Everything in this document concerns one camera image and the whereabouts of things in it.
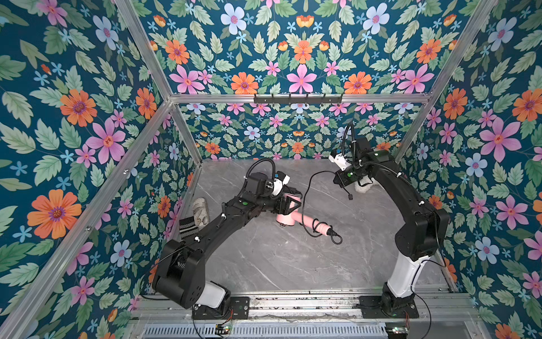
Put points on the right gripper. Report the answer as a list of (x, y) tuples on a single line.
[(344, 178)]

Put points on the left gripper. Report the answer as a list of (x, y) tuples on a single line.
[(284, 209)]

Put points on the pink hair dryer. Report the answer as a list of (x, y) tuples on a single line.
[(290, 213)]

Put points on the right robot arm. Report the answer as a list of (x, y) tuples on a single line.
[(425, 226)]

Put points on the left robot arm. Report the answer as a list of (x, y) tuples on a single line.
[(181, 271)]

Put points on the white teddy bear blue shirt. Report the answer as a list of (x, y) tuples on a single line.
[(364, 184)]

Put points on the rolled beige cloth bundle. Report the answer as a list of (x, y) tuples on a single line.
[(201, 213)]

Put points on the black white striped sock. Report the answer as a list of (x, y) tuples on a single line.
[(187, 228)]

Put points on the small green circuit board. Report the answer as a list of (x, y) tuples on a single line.
[(223, 329)]

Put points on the white slotted vent strip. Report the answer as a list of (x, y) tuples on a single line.
[(266, 330)]

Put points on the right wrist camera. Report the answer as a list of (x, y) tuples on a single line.
[(339, 160)]

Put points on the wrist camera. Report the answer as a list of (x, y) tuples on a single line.
[(339, 160), (279, 182)]

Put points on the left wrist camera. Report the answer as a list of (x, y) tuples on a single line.
[(279, 182)]

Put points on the black hook rail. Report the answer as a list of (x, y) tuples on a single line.
[(297, 99)]

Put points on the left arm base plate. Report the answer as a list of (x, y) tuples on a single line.
[(232, 308)]

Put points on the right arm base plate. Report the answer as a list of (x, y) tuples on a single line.
[(388, 307)]

